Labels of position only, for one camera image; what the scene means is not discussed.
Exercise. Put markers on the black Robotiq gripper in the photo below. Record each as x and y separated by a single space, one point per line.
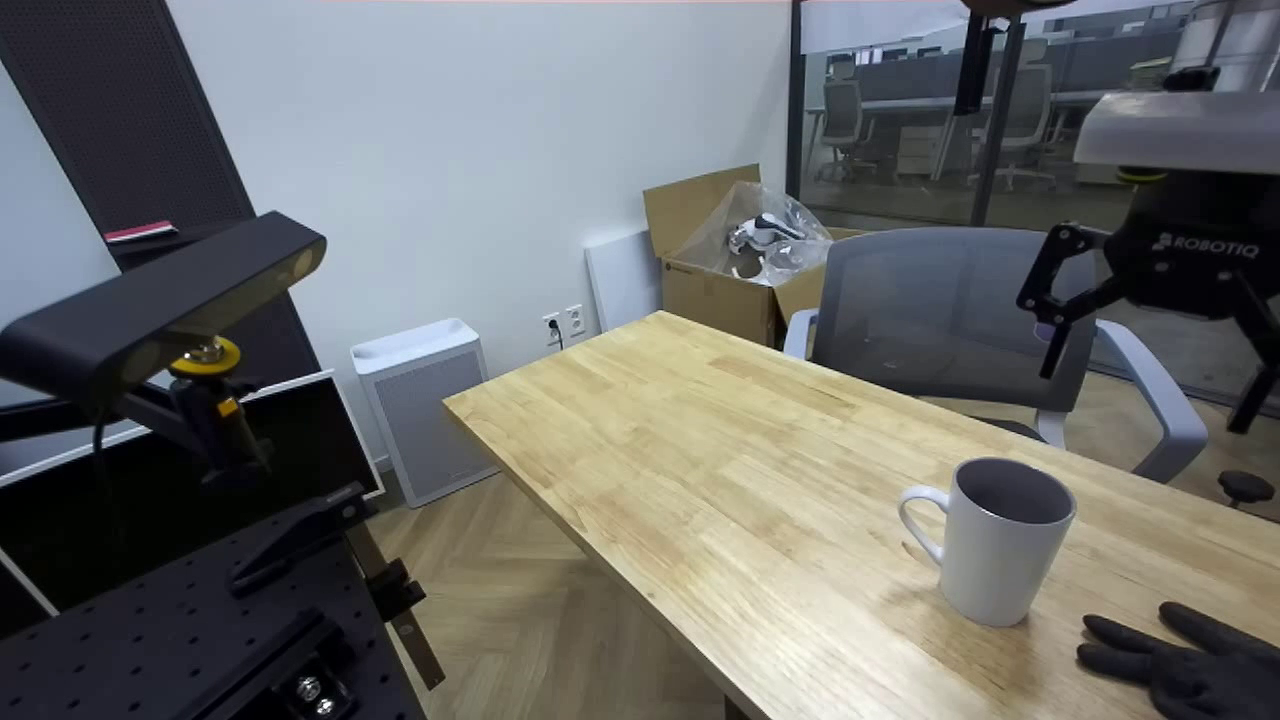
1200 221

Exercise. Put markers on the white ceramic mug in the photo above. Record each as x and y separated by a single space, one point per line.
994 562

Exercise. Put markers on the black chair caster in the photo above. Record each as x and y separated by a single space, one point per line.
1245 485

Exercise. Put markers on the grey office chair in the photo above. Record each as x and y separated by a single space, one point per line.
921 308

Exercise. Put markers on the black glove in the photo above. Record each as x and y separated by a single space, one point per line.
1200 665

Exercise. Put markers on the crumpled plastic wrap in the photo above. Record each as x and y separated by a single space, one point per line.
775 236

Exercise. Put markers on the cardboard box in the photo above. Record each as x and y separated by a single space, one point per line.
725 300

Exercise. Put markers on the white flat panel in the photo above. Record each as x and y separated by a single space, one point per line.
622 277

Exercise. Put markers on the white air purifier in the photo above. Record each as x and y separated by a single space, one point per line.
427 407

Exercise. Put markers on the red tag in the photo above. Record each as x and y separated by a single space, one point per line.
140 233

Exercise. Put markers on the black perforated breadboard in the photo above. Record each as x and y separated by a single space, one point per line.
145 645

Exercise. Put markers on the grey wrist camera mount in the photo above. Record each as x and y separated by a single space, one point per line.
1181 134

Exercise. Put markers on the white wall outlet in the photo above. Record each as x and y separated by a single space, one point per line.
565 323

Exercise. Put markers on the metal angle bracket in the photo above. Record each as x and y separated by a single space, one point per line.
406 627

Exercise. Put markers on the black bracket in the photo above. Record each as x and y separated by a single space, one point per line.
300 535

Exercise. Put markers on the camera mount with yellow knob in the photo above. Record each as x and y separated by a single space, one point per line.
211 402

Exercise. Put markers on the black stereo camera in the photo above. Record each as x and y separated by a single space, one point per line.
145 304

